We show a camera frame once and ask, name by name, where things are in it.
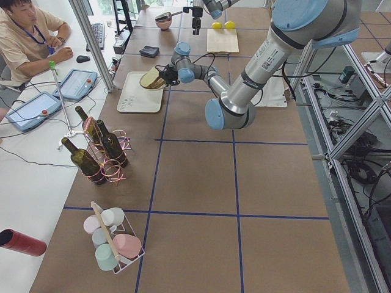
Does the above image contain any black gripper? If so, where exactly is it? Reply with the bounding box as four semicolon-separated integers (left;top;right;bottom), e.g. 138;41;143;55
155;64;180;85
183;6;203;35

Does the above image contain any bread slice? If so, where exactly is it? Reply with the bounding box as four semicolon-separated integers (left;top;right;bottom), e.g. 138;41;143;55
150;78;166;86
139;67;160;88

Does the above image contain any white round plate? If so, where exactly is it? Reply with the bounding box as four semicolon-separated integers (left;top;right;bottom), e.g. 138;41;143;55
145;84;166;90

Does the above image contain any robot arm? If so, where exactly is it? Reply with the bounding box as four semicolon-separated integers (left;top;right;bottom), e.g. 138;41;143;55
182;0;238;35
159;0;362;130

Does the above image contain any cream bear tray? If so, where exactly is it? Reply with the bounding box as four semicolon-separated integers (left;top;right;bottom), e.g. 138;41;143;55
117;71;164;113

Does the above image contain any wooden cutting board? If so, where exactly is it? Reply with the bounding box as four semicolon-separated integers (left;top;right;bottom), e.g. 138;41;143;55
206;29;239;54

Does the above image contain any grey folded cloth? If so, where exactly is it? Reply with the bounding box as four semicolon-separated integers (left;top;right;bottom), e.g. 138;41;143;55
139;45;159;58

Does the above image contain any pink bowl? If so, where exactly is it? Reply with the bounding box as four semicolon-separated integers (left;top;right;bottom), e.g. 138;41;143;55
155;20;172;31

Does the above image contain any metal scoop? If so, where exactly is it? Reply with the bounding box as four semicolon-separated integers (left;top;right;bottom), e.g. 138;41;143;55
155;11;183;23

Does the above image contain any yellow lemon half right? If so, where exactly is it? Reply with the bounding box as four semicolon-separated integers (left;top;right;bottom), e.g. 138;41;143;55
224;21;236;30

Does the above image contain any black keyboard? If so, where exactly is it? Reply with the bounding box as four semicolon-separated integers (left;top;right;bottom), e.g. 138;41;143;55
90;23;105;50

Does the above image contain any dark wine bottle middle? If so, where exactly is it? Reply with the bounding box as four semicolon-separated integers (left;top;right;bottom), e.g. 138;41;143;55
97;120;128;167

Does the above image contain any dark wine bottle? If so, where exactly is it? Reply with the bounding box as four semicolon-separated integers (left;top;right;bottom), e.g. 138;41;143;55
61;137;106;185
75;106;102;149
97;120;128;167

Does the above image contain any black computer mouse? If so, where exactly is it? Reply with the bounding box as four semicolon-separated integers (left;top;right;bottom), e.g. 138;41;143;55
76;55;90;63

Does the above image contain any blue teach pendant far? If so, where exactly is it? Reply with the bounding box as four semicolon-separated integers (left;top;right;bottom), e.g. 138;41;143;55
53;69;98;101

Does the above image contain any blue teach pendant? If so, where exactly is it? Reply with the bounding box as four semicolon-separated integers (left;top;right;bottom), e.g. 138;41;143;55
53;69;98;101
5;92;62;132

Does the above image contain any dark wine bottle back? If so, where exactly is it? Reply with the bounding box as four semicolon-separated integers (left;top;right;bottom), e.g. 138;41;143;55
75;106;102;149

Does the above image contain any green tipped metal stick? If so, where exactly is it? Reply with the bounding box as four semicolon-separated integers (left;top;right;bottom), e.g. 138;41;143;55
48;61;84;138

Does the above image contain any dark wine bottle front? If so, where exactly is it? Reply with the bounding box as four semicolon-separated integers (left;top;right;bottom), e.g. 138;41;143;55
61;137;106;185

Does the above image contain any blue teach pendant near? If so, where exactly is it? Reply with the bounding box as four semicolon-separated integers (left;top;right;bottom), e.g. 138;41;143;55
5;92;62;132

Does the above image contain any seated person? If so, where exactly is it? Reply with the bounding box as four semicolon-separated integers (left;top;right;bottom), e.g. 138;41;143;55
1;1;73;83

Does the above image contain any white cup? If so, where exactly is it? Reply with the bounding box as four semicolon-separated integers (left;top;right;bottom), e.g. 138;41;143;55
101;207;125;226

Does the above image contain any light pink cup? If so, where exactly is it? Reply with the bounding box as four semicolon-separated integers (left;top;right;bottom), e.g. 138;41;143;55
83;215;101;235

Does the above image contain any grey cup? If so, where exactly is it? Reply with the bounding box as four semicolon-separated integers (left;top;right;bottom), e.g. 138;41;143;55
92;228;108;248

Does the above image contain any pink cup large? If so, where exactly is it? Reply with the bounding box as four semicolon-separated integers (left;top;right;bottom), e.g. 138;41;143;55
113;234;142;258

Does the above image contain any mint green cup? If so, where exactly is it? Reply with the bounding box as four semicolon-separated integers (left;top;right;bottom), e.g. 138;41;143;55
95;243;119;271

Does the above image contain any red cylinder bottle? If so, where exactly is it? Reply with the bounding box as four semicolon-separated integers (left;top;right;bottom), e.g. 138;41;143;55
1;229;47;256

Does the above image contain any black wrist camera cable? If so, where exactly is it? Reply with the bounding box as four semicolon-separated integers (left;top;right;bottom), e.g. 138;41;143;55
191;53;233;89

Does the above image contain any copper wire bottle rack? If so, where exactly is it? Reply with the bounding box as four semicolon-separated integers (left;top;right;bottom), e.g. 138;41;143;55
82;117;131;184

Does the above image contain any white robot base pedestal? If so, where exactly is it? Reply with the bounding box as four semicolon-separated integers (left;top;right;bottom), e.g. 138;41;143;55
251;77;288;108

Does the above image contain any aluminium frame post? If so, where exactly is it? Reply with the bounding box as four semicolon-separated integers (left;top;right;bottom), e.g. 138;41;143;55
69;0;115;93

